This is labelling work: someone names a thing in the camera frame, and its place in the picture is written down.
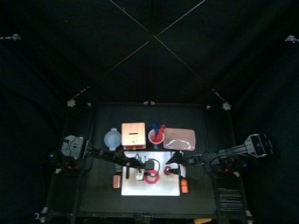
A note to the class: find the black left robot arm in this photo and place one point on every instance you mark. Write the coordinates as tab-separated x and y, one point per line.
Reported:
104	154

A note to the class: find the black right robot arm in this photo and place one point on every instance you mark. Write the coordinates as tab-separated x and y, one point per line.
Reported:
234	151

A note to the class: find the small pink dough piece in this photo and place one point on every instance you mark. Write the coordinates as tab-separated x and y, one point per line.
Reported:
168	170

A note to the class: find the wooden drawer box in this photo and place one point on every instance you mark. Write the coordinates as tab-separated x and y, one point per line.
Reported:
134	136

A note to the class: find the pink square tray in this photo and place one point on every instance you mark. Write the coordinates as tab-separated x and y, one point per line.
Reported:
179	139

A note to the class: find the pink orange block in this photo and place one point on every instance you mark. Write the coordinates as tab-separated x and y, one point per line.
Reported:
116	181

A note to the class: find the white cutting board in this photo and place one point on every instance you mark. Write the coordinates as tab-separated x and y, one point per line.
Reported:
163	186

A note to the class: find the red cup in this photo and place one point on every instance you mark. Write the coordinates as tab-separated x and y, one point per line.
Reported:
156	138

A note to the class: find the red utensil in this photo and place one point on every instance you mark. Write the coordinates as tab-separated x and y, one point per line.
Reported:
160	131

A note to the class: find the blue utensil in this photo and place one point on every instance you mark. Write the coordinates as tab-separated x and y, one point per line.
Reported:
155	129

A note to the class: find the silver frame corner bracket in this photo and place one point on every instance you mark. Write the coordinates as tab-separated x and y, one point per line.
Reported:
226	106
71	102

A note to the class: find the silver frame clamp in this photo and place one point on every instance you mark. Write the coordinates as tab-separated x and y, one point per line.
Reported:
291	38

